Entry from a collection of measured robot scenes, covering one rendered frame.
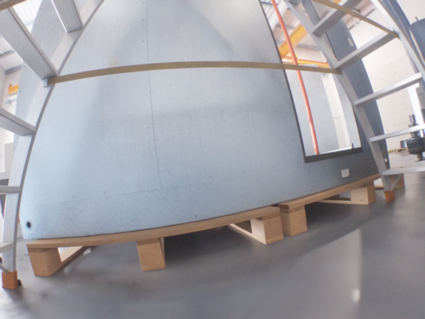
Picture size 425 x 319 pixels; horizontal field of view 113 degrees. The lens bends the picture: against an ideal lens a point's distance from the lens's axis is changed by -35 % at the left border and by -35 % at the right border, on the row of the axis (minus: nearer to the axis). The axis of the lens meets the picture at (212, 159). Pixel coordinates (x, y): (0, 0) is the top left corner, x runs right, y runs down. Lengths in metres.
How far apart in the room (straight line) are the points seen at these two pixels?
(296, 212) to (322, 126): 4.93
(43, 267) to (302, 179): 1.43
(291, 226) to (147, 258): 0.70
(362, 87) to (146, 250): 1.87
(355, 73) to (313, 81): 4.39
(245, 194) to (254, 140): 0.29
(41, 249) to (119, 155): 0.60
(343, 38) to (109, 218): 2.17
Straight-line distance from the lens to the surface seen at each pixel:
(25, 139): 0.91
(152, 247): 0.95
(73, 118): 1.16
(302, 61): 13.83
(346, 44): 2.09
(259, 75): 1.29
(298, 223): 1.13
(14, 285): 1.09
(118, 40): 1.32
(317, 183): 1.34
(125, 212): 1.04
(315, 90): 6.19
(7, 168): 4.92
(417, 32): 1.53
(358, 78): 1.96
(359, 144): 1.69
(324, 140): 5.89
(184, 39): 1.30
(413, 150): 2.41
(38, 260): 1.17
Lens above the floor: 0.36
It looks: 5 degrees up
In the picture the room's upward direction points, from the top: 9 degrees counter-clockwise
